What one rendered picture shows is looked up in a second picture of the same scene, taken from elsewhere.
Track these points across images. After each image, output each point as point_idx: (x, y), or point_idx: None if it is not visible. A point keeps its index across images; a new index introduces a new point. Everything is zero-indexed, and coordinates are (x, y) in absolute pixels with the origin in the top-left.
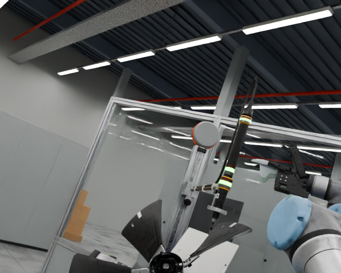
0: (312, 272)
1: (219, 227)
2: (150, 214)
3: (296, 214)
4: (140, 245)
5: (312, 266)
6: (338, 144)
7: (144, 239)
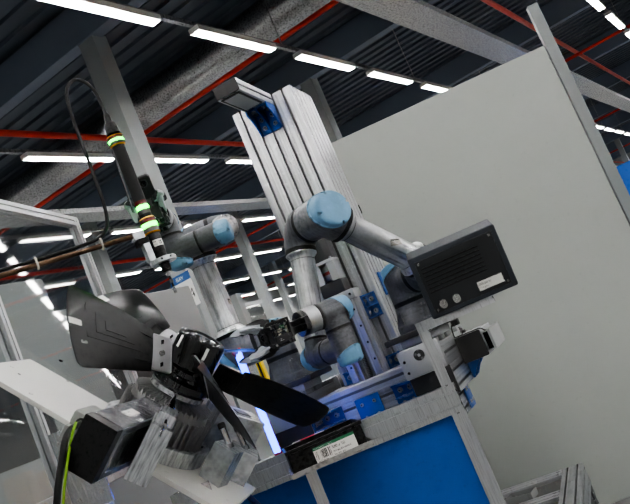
0: (361, 227)
1: None
2: (93, 310)
3: (344, 198)
4: (123, 358)
5: (359, 224)
6: None
7: (124, 345)
